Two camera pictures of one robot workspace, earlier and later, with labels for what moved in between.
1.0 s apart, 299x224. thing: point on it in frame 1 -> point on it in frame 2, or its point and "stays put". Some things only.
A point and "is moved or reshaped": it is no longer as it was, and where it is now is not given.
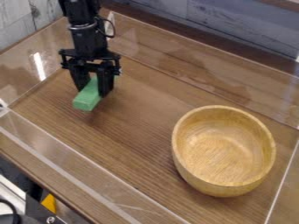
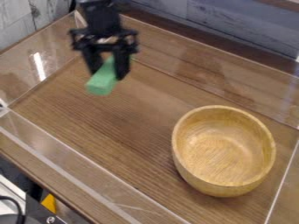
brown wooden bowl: [223, 146] stays put
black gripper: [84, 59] -> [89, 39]
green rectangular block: [88, 96] is moved or reshaped
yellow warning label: [49, 203] stays put
